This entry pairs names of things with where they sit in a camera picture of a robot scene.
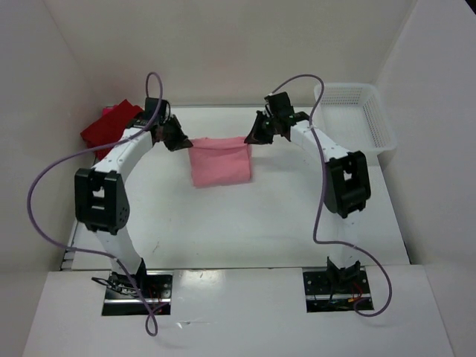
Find light pink t shirt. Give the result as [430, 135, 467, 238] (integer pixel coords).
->
[188, 137, 252, 188]

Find dark red t shirt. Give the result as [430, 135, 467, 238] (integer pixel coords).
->
[80, 100, 143, 148]

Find magenta pink t shirt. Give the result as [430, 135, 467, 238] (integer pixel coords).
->
[102, 106, 115, 115]

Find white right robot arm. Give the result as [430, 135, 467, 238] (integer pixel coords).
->
[245, 92, 371, 294]

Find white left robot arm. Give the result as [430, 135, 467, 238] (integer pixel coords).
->
[74, 97, 193, 298]

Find white plastic basket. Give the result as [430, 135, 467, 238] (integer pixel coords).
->
[313, 83, 397, 157]

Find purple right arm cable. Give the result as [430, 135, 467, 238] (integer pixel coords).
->
[269, 74, 394, 317]

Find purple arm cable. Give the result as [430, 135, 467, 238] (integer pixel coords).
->
[269, 74, 394, 317]
[28, 71, 167, 335]

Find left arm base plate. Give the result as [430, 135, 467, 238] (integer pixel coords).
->
[92, 270, 173, 317]

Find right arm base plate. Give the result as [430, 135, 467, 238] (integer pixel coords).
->
[303, 268, 374, 313]

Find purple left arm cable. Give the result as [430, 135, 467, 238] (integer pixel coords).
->
[28, 71, 167, 335]

